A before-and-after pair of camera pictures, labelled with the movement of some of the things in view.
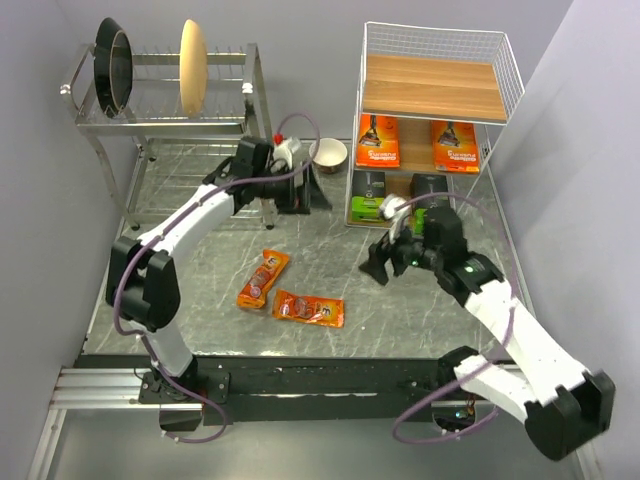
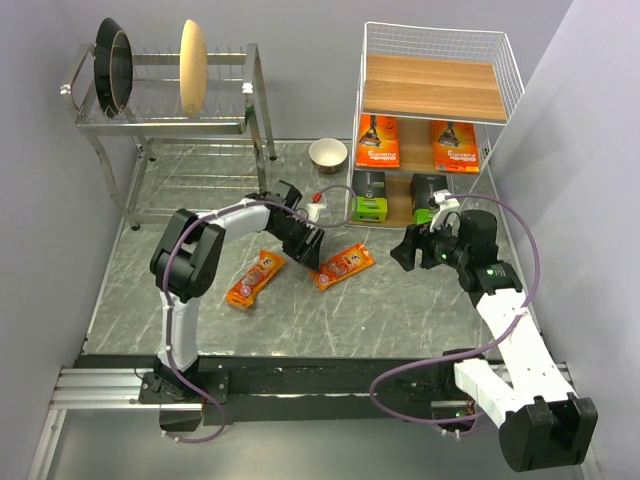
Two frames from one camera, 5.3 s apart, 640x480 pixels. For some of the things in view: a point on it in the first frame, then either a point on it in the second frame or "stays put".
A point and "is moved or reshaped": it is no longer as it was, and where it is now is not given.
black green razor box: x=424 y=184 stays put
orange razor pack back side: x=378 y=140 stays put
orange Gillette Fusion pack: x=455 y=147 stays put
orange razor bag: x=254 y=295 is moved or reshaped
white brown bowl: x=331 y=155 stays put
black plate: x=113 y=67 stays put
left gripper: x=302 y=199 to x=309 y=254
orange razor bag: x=308 y=309 to x=343 y=267
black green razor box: x=368 y=190 stays put
